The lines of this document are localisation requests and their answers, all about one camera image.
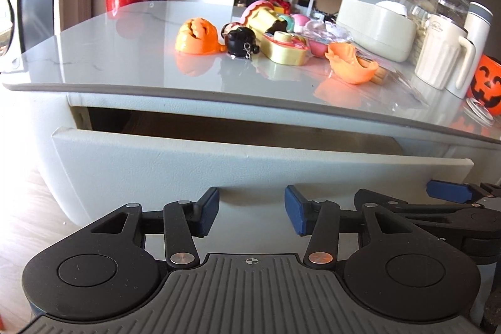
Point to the pink and teal toy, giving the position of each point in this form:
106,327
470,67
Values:
293,23

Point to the cream oval container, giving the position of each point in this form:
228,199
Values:
375,34

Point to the round glass lid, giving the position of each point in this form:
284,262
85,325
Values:
479,110

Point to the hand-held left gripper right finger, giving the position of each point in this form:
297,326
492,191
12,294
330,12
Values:
295,210

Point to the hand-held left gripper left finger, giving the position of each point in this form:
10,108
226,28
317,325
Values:
207,212

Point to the clear plastic bag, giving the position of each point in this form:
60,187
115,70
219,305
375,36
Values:
330,30

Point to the yellow and pink toy tub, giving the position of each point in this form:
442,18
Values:
285,50

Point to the black cauldron toy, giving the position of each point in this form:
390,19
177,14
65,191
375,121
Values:
240,42

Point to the white round lid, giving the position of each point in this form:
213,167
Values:
393,8

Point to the white thermos bottle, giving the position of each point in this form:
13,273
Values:
480,28

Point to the red toy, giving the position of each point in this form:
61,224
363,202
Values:
278,2

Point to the white table drawer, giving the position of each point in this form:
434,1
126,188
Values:
235,165

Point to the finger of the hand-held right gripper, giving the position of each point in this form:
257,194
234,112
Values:
450,191
430,218

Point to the white coffee table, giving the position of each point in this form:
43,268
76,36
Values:
98,56

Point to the pink ball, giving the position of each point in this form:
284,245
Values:
319,49

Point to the orange pumpkin shell half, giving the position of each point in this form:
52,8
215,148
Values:
197,36
350,64

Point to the orange pumpkin bucket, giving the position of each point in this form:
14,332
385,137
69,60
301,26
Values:
487,81

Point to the white washing machine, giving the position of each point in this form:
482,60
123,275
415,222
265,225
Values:
9,13

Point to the cream ribbed mug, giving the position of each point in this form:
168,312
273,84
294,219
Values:
436,56

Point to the gold can with pink lid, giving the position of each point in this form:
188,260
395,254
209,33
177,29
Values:
260,17

